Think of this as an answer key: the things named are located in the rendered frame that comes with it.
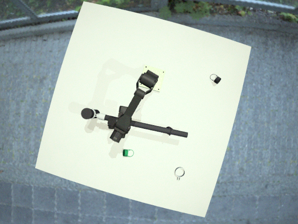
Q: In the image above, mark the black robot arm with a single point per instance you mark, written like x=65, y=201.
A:
x=121, y=125

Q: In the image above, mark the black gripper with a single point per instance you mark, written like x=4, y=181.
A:
x=122, y=110

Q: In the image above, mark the white open-top cup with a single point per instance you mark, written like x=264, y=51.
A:
x=100, y=116

